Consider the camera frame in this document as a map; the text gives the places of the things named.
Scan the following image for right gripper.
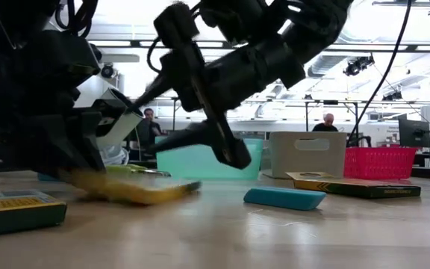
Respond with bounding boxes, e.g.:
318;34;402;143
125;2;308;169

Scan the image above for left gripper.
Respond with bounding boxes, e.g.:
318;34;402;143
0;29;106;176

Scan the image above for yellow-handled pliers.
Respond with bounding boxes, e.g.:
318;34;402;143
105;164;172;179

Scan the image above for green translucent plastic bin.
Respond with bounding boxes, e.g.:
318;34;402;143
155;136;264;180

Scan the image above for person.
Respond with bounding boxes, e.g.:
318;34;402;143
136;108;163;150
311;113;339;132

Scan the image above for white cylindrical desk lamp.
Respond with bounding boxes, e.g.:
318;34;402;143
95;87;145;150

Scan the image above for grey plastic bin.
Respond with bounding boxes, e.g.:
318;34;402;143
269;131;348;179

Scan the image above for red plastic mesh basket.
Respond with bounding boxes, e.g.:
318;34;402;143
343;146;418;180

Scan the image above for black computer monitor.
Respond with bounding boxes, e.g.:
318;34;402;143
398;118;430;149

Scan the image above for white coiled lamp cable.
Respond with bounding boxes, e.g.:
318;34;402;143
101;145;130;166

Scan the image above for ceiling light rail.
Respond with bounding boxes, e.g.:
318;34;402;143
87;39;430;52

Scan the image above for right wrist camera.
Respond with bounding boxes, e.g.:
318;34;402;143
199;0;287;46

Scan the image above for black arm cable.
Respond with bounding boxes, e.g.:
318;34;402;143
347;0;413;147

